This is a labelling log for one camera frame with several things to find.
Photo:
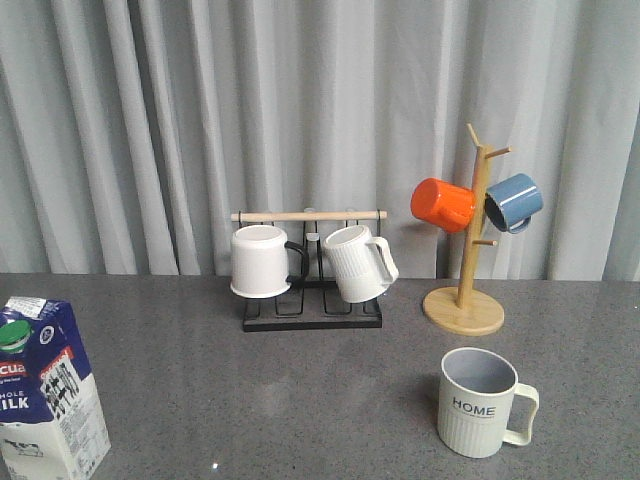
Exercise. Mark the grey curtain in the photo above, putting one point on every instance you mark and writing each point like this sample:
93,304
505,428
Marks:
132,130

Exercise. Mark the wooden mug tree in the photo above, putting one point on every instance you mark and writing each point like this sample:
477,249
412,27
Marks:
463,309

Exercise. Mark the orange mug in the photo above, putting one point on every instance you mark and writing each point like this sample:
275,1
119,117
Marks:
443,204

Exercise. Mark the black metal mug rack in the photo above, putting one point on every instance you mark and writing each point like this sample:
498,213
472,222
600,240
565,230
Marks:
316,303

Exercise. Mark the blue white milk carton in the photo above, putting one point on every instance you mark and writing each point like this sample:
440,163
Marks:
52,423

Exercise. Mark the white mug black handle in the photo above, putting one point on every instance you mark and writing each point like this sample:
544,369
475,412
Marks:
260,262

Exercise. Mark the cream HOME mug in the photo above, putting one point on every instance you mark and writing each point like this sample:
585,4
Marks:
476,392

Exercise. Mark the blue mug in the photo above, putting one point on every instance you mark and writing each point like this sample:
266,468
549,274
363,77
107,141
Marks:
511,203

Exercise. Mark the white ribbed mug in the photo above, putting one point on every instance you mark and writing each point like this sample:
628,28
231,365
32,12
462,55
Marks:
362,263

